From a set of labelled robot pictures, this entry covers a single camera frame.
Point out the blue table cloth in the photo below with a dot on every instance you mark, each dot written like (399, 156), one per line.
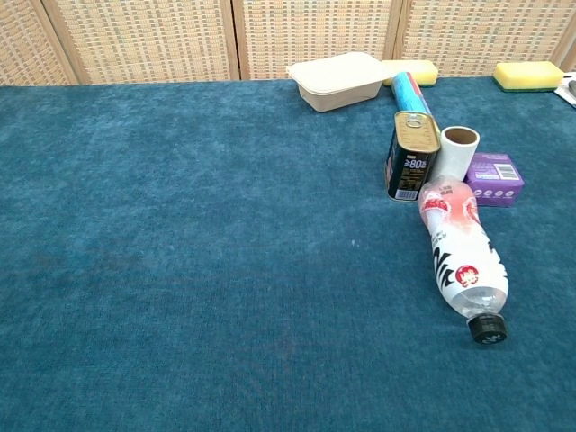
(180, 225)

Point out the black gold luncheon meat can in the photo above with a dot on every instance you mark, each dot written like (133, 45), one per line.
(411, 155)

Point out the beige lidded food container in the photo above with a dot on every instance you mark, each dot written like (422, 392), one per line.
(337, 81)

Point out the blue plastic bag roll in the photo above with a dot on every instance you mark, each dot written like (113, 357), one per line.
(407, 96)

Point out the white paper roll cardboard core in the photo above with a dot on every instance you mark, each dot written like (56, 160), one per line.
(452, 163)

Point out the plastic drink bottle white label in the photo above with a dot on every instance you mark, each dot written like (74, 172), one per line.
(463, 252)

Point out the yellow green sponge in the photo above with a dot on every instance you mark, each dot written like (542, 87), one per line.
(418, 71)
(526, 74)

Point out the purple rectangular box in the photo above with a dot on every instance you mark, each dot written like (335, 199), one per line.
(495, 180)

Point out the wicker folding screen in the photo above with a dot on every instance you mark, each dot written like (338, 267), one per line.
(135, 40)

